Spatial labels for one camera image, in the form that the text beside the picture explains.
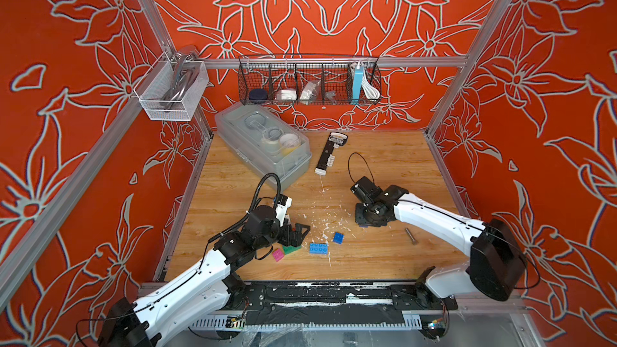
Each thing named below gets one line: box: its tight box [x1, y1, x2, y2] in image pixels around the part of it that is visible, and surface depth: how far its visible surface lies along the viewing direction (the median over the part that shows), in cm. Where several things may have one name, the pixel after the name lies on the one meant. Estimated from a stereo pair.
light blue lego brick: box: [309, 242, 328, 255], surface depth 83 cm
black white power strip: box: [314, 131, 348, 176], surface depth 112 cm
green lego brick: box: [282, 244, 303, 255], surface depth 83 cm
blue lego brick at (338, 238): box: [332, 231, 345, 245], surface depth 86 cm
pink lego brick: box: [272, 248, 285, 262], surface depth 83 cm
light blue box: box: [351, 66, 364, 100], surface depth 90 cm
